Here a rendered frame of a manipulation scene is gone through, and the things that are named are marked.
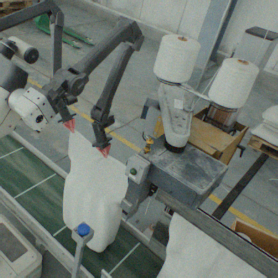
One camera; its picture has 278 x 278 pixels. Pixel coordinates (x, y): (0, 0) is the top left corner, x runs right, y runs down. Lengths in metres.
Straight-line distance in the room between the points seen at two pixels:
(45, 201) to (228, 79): 1.49
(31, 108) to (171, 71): 0.60
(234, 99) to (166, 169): 0.37
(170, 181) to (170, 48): 0.53
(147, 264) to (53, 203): 0.76
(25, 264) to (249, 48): 1.70
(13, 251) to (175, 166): 1.31
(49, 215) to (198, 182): 1.24
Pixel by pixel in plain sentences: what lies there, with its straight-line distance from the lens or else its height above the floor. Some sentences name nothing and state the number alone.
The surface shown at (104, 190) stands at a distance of 1.67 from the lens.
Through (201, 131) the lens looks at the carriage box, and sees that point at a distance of 1.45.
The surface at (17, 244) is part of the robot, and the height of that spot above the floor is 0.26.
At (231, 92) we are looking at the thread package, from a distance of 1.24.
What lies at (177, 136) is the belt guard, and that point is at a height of 1.42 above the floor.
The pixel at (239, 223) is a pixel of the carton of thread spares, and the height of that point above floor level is 0.22.
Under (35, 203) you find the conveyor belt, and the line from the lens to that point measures 2.19.
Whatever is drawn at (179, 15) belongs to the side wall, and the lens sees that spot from 6.86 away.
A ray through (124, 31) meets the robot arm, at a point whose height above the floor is 1.68.
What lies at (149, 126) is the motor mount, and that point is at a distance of 1.61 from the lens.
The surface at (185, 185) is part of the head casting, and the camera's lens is 1.13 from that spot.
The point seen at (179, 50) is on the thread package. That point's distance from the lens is 1.28.
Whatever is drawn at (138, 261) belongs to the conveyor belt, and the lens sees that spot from 2.02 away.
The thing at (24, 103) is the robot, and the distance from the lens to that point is 1.09.
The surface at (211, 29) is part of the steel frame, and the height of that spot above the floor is 0.68.
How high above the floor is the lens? 2.05
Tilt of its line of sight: 38 degrees down
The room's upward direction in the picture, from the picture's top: 11 degrees clockwise
